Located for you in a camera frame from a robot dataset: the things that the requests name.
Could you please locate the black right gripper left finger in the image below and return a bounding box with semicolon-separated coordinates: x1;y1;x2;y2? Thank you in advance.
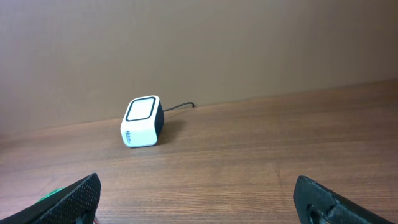
1;173;101;224

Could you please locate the green lidded plastic jar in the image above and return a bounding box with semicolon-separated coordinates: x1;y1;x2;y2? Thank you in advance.
37;187;64;202

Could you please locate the black scanner cable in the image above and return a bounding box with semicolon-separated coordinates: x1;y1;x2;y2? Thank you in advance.
162;101;195;113

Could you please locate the white barcode scanner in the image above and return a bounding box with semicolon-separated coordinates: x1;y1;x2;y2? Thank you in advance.
120;95;164;148

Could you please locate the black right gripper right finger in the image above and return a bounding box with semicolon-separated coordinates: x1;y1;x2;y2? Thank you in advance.
293;175;392;224

